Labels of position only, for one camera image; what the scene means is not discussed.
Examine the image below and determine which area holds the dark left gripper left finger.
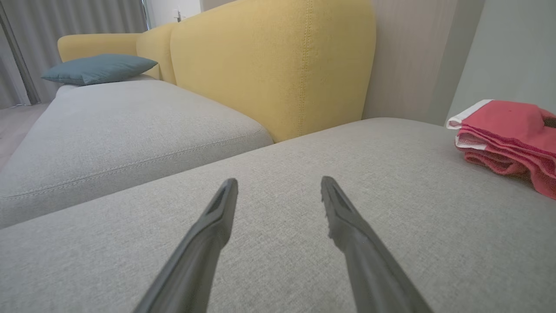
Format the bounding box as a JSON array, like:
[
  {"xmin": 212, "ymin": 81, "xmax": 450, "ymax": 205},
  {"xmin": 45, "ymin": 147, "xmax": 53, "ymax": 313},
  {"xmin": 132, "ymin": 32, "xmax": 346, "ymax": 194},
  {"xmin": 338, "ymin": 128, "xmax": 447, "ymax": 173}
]
[{"xmin": 132, "ymin": 177, "xmax": 239, "ymax": 313}]

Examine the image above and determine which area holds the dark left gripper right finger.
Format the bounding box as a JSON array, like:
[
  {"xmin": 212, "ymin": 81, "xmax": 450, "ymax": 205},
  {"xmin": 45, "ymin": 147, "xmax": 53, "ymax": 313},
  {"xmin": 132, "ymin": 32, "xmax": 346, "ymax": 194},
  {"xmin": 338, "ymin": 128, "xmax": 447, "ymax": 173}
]
[{"xmin": 320, "ymin": 176, "xmax": 435, "ymax": 313}]

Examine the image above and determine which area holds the crumpled red white garment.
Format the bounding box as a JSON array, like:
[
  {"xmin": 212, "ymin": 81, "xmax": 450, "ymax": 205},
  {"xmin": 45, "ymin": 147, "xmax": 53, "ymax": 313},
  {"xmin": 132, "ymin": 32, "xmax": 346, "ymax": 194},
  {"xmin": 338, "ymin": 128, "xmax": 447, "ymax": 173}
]
[{"xmin": 447, "ymin": 99, "xmax": 556, "ymax": 200}]

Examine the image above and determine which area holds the large grey sofa seat cushion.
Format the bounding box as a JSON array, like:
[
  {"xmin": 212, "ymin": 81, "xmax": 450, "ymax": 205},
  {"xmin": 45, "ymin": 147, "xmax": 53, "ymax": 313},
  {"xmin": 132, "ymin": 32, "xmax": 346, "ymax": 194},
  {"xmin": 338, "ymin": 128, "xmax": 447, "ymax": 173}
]
[{"xmin": 0, "ymin": 117, "xmax": 556, "ymax": 313}]

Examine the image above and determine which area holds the long grey sofa seat cushion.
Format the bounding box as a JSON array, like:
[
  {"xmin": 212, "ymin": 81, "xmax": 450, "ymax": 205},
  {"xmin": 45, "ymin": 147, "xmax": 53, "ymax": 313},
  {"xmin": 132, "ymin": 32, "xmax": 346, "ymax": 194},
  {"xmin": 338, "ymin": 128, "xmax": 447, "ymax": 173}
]
[{"xmin": 0, "ymin": 74, "xmax": 274, "ymax": 229}]

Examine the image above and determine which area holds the yellow sofa back cushion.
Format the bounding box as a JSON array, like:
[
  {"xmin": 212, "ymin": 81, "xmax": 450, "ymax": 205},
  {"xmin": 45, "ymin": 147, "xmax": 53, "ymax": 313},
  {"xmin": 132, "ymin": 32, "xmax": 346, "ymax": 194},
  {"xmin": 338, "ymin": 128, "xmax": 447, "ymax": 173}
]
[
  {"xmin": 170, "ymin": 0, "xmax": 377, "ymax": 143},
  {"xmin": 136, "ymin": 23, "xmax": 179, "ymax": 85}
]

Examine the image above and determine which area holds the teal throw pillow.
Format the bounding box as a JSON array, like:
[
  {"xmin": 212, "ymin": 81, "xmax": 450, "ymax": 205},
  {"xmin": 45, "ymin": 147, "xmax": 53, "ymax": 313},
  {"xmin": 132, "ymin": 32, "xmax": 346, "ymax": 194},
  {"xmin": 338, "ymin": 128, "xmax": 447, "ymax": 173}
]
[{"xmin": 41, "ymin": 53, "xmax": 159, "ymax": 86}]

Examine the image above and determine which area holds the yellow sofa armrest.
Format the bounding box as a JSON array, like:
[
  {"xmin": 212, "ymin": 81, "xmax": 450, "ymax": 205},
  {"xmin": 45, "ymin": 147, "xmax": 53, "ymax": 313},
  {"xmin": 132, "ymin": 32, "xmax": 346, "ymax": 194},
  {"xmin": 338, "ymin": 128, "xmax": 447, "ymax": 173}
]
[{"xmin": 57, "ymin": 33, "xmax": 144, "ymax": 63}]

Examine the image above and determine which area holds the white door panel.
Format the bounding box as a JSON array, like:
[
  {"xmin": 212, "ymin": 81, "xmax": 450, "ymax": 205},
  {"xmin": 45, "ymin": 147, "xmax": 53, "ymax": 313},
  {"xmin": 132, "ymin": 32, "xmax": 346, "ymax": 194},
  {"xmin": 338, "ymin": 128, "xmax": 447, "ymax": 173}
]
[{"xmin": 148, "ymin": 0, "xmax": 201, "ymax": 29}]

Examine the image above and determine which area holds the grey curtain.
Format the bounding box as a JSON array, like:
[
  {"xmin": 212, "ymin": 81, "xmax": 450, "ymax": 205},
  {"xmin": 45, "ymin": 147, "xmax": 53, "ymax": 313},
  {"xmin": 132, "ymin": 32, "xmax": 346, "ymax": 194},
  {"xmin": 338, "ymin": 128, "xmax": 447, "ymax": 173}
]
[{"xmin": 0, "ymin": 0, "xmax": 148, "ymax": 109}]

